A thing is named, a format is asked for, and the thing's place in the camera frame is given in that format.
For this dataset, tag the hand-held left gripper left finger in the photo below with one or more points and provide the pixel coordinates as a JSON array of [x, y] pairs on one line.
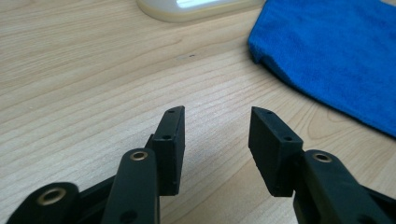
[[169, 155]]

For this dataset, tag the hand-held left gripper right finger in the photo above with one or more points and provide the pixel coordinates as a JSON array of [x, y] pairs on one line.
[[271, 155]]

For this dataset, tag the blue cloth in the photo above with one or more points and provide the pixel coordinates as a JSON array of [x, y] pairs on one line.
[[330, 53]]

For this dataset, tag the cream white tray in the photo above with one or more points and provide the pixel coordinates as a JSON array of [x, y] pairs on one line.
[[193, 9]]

